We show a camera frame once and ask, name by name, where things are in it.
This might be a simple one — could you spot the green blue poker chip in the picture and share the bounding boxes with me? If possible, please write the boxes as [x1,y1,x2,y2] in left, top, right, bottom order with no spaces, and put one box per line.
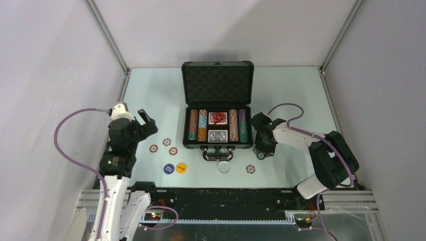
[257,153,265,160]

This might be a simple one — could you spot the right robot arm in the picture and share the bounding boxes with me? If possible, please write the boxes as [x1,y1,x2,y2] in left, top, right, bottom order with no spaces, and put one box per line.
[251,112,359,210]

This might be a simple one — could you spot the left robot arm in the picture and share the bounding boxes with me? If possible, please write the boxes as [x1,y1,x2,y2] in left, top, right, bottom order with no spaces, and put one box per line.
[89,102,159,240]

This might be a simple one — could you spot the red dice set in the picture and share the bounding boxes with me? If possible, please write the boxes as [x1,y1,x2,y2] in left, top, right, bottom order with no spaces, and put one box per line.
[208,112,228,125]

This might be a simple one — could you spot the purple green chip stack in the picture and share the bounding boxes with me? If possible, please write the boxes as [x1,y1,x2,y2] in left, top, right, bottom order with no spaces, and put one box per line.
[238,109,249,143]

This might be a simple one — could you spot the brown white poker chip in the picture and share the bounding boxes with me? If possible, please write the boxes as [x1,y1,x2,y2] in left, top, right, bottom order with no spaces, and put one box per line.
[246,165,256,174]

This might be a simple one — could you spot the orange poker chip at edge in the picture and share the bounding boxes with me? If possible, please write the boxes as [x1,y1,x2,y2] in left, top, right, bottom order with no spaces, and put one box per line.
[149,145,158,153]

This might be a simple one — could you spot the white red poker chip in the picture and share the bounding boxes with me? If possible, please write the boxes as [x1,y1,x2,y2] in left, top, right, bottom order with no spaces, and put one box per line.
[163,138,171,146]

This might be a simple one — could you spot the pink brown chip stack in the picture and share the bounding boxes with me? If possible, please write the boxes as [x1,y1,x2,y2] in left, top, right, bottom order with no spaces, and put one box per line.
[229,109,239,142]

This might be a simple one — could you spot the clear dealer button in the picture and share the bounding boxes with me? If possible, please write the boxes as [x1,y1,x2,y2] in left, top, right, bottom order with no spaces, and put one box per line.
[218,161,231,174]

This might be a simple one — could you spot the blue playing card deck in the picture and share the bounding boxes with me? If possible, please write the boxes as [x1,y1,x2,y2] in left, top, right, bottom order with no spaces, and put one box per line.
[207,130,229,143]

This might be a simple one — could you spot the blue small blind button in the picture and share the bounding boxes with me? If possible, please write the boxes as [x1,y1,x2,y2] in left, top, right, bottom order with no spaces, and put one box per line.
[163,163,175,175]

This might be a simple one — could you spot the blue orange chip stack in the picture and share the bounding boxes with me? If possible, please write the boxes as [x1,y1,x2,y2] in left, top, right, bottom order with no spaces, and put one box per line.
[197,109,207,142]

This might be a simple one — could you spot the yellow big blind button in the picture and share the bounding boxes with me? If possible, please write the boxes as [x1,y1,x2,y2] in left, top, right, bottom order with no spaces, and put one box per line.
[176,163,187,174]

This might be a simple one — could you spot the black poker case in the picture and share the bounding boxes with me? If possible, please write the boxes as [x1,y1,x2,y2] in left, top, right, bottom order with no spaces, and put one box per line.
[181,61,254,161]

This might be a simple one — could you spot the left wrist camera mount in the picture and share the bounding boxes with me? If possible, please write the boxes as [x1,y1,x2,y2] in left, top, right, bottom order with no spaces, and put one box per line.
[107,101,135,121]

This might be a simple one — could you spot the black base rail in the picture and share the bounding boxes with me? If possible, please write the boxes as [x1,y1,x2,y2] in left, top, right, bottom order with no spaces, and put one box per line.
[150,188,325,221]

